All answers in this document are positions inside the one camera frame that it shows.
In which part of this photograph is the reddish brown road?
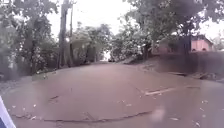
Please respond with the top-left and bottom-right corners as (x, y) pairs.
(0, 61), (224, 128)

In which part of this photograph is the fallen branch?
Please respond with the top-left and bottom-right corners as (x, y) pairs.
(143, 86), (178, 97)

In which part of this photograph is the tall pole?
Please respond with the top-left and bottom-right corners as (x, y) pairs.
(57, 0), (72, 70)

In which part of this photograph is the row of trees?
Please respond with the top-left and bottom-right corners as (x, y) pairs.
(0, 0), (224, 81)

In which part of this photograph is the pink building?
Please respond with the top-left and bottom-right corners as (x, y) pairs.
(151, 34), (216, 56)

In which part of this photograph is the dark wall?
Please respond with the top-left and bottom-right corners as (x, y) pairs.
(146, 50), (224, 82)

